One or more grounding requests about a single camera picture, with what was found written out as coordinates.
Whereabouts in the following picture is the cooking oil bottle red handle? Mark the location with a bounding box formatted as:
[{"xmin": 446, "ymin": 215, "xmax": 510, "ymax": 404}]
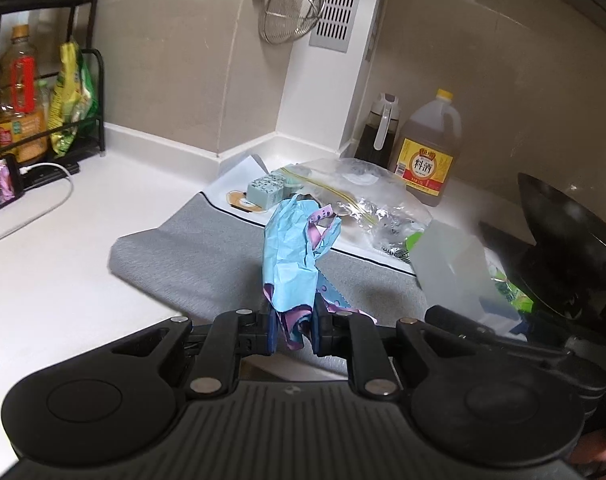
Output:
[{"xmin": 0, "ymin": 25, "xmax": 50, "ymax": 162}]

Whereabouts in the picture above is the translucent plastic container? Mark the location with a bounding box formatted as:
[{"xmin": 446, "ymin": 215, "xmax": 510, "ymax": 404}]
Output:
[{"xmin": 410, "ymin": 219, "xmax": 490, "ymax": 322}]

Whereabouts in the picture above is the black wok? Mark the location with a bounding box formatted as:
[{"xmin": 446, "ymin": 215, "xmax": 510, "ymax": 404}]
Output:
[{"xmin": 478, "ymin": 172, "xmax": 606, "ymax": 322}]

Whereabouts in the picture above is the teal plastic brush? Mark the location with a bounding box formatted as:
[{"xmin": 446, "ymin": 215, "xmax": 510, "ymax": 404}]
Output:
[{"xmin": 282, "ymin": 166, "xmax": 311, "ymax": 192}]

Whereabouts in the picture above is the grey and white mat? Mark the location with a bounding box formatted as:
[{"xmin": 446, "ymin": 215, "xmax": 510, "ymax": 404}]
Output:
[{"xmin": 108, "ymin": 154, "xmax": 430, "ymax": 322}]

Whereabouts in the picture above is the white charging cable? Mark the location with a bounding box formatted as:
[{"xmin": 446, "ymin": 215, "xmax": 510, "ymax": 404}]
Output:
[{"xmin": 0, "ymin": 161, "xmax": 74, "ymax": 252}]

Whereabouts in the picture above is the yellow green snack bag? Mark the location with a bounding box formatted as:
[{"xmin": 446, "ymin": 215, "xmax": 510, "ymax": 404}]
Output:
[{"xmin": 46, "ymin": 40, "xmax": 100, "ymax": 156}]

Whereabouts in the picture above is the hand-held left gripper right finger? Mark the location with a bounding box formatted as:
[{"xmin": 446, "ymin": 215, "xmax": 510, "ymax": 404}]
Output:
[{"xmin": 310, "ymin": 310, "xmax": 479, "ymax": 401}]

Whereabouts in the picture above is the cooking wine jug yellow cap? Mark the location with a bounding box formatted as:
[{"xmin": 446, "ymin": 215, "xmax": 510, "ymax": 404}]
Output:
[{"xmin": 389, "ymin": 88, "xmax": 464, "ymax": 207}]

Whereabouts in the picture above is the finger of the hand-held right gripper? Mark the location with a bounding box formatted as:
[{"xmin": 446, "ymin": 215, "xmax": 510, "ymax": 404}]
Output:
[{"xmin": 425, "ymin": 305, "xmax": 606, "ymax": 396}]

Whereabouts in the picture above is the blue and purple wrapper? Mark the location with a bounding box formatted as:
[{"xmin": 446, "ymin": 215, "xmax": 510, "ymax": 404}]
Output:
[{"xmin": 260, "ymin": 195, "xmax": 379, "ymax": 352}]

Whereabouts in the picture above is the black smartphone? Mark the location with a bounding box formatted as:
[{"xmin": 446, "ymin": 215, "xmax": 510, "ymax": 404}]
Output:
[{"xmin": 0, "ymin": 153, "xmax": 25, "ymax": 220}]

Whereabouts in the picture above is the grey vent grille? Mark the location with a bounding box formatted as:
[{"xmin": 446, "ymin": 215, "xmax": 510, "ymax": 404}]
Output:
[{"xmin": 309, "ymin": 0, "xmax": 368, "ymax": 52}]

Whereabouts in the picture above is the dark soy sauce bottle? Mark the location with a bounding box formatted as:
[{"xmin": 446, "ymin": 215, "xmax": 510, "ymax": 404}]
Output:
[{"xmin": 354, "ymin": 92, "xmax": 400, "ymax": 169}]

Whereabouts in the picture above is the clear plastic bag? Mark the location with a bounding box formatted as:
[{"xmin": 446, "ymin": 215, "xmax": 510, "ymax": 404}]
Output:
[{"xmin": 283, "ymin": 156, "xmax": 434, "ymax": 257}]

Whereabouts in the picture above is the black wire rack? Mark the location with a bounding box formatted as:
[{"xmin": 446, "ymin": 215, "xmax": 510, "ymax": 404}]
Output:
[{"xmin": 0, "ymin": 0, "xmax": 106, "ymax": 172}]

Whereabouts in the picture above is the metal mesh strainer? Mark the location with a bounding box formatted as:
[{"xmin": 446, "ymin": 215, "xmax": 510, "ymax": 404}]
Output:
[{"xmin": 258, "ymin": 0, "xmax": 327, "ymax": 46}]

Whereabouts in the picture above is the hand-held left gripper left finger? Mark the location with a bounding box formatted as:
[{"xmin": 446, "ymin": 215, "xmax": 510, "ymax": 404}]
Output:
[{"xmin": 103, "ymin": 308, "xmax": 284, "ymax": 401}]

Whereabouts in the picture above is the green snack wrapper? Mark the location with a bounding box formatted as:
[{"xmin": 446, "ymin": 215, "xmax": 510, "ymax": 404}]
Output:
[{"xmin": 487, "ymin": 264, "xmax": 535, "ymax": 312}]

